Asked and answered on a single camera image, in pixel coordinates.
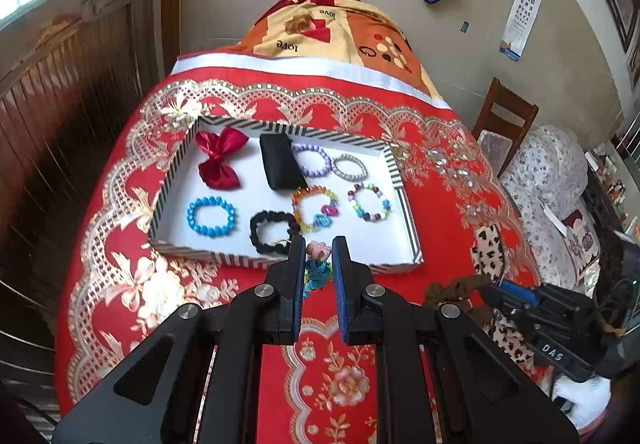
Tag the red gold floral bedspread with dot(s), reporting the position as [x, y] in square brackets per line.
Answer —
[120, 289]

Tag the white floral cushion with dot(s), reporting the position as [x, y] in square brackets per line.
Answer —
[546, 179]

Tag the white gloved right hand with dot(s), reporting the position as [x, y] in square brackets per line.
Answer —
[588, 400]

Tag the black velvet pouch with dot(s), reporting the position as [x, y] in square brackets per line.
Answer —
[280, 165]

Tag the red satin bow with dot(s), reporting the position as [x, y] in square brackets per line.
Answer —
[216, 172]

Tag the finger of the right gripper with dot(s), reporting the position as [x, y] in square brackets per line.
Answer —
[508, 305]
[520, 291]

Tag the wooden chair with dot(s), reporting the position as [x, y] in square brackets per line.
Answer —
[502, 125]

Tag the eye chart poster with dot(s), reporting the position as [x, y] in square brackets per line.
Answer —
[519, 23]

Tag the white striped tray box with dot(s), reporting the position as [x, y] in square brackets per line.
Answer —
[389, 246]

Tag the leopard print cloth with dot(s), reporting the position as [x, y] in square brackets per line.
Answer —
[489, 260]

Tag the orange cream love blanket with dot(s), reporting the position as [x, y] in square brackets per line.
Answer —
[341, 30]

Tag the brown scrunchie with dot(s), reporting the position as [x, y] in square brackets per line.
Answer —
[458, 292]

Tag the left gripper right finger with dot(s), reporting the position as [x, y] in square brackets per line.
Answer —
[358, 297]

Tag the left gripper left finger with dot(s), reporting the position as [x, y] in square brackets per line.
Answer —
[284, 310]

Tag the black scrunchie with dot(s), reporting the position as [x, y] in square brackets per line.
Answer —
[272, 232]

